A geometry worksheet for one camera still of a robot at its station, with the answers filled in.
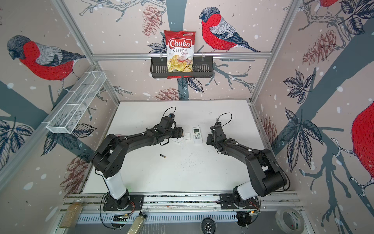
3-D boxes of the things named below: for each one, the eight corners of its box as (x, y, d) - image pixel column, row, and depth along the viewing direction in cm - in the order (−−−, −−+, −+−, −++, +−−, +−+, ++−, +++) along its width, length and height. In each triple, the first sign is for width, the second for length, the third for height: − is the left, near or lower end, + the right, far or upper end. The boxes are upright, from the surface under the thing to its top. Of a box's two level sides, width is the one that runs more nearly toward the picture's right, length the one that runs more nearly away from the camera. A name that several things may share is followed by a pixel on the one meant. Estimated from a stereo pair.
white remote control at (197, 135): (194, 144, 98) (194, 142, 96) (191, 129, 106) (191, 127, 104) (203, 143, 98) (203, 141, 96) (200, 128, 107) (200, 126, 105)
